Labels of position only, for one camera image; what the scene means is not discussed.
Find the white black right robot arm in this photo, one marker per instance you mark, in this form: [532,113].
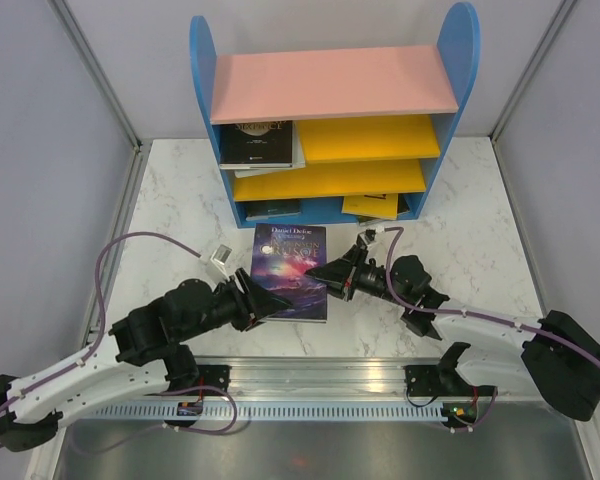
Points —
[552,357]

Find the pale grey Gatsby book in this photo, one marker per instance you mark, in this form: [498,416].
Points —
[297,162]

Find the yellow Little Prince book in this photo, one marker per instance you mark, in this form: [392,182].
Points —
[353,204]

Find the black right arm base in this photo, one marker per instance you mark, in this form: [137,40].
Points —
[426,383]

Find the black Moon and Sixpence book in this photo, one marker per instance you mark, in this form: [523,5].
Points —
[256,145]

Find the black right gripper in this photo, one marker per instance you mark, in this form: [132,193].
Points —
[342,274]

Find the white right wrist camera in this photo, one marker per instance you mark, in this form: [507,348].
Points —
[368,239]

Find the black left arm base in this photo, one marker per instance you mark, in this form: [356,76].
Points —
[209,377]

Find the purple Robinson Crusoe book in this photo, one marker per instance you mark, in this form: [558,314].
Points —
[281,256]

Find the teal ocean cover book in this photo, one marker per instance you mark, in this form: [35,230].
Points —
[266,209]

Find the blue pink yellow shelf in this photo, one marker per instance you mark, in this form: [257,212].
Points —
[373,120]

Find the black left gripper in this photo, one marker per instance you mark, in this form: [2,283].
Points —
[260,302]

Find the light blue slotted cable duct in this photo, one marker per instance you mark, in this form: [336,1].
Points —
[220,410]

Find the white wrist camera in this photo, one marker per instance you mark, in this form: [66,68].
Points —
[368,239]
[216,265]

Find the dark green Alice Wonderland book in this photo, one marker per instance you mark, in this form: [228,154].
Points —
[386,207]

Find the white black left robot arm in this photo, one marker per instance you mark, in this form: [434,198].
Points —
[34,408]

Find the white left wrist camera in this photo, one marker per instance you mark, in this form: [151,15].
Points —
[216,265]

